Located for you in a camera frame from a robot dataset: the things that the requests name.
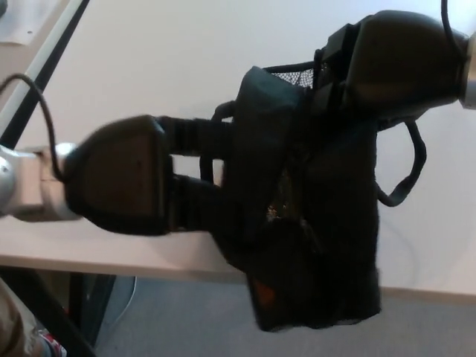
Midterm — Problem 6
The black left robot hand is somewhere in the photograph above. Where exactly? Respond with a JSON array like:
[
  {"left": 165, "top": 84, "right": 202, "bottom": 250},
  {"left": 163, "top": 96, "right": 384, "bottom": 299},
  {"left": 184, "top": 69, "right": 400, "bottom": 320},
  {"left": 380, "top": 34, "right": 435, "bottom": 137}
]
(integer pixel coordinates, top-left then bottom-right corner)
[{"left": 63, "top": 114, "right": 242, "bottom": 239}]

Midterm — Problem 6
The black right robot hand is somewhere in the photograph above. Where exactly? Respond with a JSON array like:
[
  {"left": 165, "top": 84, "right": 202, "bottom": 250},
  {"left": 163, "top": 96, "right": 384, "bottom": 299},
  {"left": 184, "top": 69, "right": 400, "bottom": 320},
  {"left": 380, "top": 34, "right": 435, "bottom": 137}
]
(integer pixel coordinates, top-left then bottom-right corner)
[{"left": 314, "top": 10, "right": 470, "bottom": 131}]

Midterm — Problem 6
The black fabric lunch bag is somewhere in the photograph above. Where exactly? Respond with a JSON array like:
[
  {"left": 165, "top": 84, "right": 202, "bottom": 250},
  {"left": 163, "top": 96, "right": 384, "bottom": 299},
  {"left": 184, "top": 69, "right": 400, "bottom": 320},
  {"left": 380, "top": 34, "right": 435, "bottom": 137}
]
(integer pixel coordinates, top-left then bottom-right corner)
[{"left": 199, "top": 65, "right": 428, "bottom": 332}]

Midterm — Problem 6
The black metal desk leg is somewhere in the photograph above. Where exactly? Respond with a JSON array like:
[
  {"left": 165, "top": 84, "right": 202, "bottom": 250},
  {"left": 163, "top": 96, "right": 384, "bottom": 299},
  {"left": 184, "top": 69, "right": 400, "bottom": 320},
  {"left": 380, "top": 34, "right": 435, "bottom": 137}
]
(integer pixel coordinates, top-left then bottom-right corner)
[{"left": 68, "top": 271, "right": 116, "bottom": 347}]

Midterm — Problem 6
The white printed paper sheet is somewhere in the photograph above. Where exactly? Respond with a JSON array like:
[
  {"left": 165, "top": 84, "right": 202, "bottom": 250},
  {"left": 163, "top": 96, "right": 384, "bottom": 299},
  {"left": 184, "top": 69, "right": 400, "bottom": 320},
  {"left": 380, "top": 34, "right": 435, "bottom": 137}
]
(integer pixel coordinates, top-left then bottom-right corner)
[{"left": 0, "top": 0, "right": 68, "bottom": 48}]

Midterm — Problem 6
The red and white object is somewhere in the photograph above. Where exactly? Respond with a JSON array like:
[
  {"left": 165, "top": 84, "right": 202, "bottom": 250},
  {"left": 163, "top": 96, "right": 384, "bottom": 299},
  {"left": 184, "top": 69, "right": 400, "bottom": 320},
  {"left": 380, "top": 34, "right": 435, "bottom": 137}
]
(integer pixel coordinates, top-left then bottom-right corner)
[{"left": 36, "top": 323, "right": 68, "bottom": 357}]

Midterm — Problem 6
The beige fabric cloth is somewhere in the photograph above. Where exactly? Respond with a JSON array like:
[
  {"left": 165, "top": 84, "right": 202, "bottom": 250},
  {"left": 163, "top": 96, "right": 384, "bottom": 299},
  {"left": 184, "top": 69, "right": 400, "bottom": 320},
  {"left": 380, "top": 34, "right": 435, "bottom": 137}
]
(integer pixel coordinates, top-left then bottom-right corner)
[{"left": 0, "top": 278, "right": 42, "bottom": 357}]

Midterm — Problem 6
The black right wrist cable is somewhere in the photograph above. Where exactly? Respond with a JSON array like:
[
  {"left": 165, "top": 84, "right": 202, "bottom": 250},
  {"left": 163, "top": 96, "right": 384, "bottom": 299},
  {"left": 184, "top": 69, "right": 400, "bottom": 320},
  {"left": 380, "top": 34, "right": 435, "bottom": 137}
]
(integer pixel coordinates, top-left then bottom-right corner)
[{"left": 440, "top": 0, "right": 469, "bottom": 57}]

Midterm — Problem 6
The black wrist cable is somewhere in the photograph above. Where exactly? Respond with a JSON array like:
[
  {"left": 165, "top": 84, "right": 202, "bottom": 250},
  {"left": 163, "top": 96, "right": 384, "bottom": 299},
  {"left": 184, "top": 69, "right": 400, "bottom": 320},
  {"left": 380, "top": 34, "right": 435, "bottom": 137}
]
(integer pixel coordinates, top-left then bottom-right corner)
[
  {"left": 440, "top": 0, "right": 469, "bottom": 57},
  {"left": 0, "top": 73, "right": 71, "bottom": 184}
]

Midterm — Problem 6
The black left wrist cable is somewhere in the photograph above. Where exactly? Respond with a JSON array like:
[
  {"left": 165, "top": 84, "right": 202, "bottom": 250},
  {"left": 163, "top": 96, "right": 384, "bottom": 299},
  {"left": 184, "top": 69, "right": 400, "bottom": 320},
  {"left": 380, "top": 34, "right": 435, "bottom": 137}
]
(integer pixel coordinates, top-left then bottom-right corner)
[{"left": 0, "top": 73, "right": 71, "bottom": 184}]

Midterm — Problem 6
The thin white cable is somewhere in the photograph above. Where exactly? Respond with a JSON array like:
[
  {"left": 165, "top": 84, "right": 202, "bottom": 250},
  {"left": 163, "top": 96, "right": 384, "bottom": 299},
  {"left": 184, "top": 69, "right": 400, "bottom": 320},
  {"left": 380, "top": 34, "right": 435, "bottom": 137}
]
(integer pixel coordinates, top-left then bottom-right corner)
[{"left": 113, "top": 278, "right": 137, "bottom": 330}]

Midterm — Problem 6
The black diagonal frame bar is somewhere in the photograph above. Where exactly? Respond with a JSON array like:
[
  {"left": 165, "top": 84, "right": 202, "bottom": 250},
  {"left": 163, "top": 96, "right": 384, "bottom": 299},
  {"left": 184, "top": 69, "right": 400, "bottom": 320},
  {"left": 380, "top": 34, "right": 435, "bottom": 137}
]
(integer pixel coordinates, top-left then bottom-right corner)
[{"left": 0, "top": 266, "right": 96, "bottom": 357}]

